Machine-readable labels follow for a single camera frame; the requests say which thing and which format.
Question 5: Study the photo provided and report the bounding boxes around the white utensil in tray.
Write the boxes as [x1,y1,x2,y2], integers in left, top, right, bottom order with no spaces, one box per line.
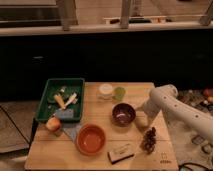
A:
[65,93,77,107]

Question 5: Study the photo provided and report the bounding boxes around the bottle rack with bottles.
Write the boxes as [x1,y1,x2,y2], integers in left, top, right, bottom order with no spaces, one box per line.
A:
[191,135,213,154]

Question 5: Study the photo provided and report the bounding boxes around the green plastic tray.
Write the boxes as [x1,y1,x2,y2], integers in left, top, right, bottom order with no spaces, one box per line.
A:
[35,78,85,123]

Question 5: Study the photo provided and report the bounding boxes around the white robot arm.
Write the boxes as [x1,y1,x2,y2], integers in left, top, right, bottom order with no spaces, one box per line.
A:
[139,84,213,145]

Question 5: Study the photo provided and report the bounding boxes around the white lidded container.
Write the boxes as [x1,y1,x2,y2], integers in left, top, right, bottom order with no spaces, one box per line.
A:
[98,83,114,100]

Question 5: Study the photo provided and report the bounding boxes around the blue grey cloth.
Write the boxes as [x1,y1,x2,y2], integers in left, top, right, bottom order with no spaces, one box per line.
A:
[62,123,81,141]

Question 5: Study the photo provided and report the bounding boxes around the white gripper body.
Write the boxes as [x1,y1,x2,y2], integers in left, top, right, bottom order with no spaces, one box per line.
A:
[135,100,160,129]

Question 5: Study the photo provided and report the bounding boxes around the dark grape bunch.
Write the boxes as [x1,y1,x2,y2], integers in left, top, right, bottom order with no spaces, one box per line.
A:
[141,127,156,154]

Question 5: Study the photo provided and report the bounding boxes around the black beige sponge block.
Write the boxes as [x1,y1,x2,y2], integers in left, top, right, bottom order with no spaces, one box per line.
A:
[107,144,134,164]

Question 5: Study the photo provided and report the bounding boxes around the orange bowl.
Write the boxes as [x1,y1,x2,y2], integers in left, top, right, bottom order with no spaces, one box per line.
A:
[76,124,106,156]

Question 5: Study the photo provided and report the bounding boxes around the green cup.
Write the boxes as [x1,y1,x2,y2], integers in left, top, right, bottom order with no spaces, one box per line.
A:
[114,87,126,101]

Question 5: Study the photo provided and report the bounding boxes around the black cable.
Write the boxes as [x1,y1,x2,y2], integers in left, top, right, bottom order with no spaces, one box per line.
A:
[178,161,213,171]

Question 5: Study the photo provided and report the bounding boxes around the red yellow apple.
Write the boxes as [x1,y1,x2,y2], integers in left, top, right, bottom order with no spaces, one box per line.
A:
[46,117,61,132]

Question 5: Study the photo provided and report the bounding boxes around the dark brown bowl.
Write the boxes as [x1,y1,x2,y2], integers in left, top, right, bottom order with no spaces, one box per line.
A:
[112,103,136,127]

